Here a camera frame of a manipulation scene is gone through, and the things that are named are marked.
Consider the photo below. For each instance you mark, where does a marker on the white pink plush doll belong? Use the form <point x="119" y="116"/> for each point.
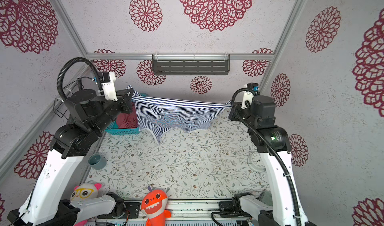
<point x="86" y="191"/>

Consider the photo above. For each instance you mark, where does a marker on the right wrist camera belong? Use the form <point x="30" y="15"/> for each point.
<point x="247" y="97"/>

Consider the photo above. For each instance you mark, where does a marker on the green cloth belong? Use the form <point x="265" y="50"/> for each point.
<point x="266" y="198"/>

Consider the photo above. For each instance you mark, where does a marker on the floral tablecloth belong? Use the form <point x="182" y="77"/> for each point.
<point x="207" y="164"/>

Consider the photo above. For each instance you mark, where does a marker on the blue white striped tank top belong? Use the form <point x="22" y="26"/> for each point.
<point x="159" y="115"/>

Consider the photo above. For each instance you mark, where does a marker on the red monster plush toy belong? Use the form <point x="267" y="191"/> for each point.
<point x="153" y="206"/>

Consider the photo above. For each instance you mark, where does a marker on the teal plastic basket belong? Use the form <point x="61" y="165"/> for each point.
<point x="113" y="129"/>

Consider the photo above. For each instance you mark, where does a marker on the black wire wall rack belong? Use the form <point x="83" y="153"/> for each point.
<point x="58" y="106"/>

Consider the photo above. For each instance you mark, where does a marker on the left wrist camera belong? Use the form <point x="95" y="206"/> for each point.
<point x="108" y="85"/>

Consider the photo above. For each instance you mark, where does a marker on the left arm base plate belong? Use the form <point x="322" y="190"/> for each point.
<point x="130" y="210"/>

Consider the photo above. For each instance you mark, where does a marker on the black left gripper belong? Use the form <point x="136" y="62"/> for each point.
<point x="124" y="100"/>

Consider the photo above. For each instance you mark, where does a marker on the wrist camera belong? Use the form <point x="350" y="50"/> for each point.
<point x="108" y="85"/>
<point x="247" y="97"/>

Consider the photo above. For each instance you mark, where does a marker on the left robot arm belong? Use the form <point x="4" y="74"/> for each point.
<point x="90" y="115"/>

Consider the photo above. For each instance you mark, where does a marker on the grey wall shelf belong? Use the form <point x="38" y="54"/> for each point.
<point x="163" y="65"/>

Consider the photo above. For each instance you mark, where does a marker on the white alarm clock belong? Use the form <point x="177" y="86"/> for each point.
<point x="255" y="162"/>

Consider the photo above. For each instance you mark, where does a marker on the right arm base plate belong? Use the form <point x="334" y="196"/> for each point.
<point x="229" y="209"/>

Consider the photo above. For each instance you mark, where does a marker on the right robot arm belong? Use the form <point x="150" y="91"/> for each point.
<point x="257" y="113"/>

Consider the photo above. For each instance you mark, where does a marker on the grey-green cup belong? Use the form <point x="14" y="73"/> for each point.
<point x="97" y="162"/>

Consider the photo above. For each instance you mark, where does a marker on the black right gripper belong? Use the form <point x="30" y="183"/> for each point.
<point x="237" y="107"/>

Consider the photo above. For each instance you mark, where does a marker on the maroon tank top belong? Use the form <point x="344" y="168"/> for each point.
<point x="128" y="120"/>

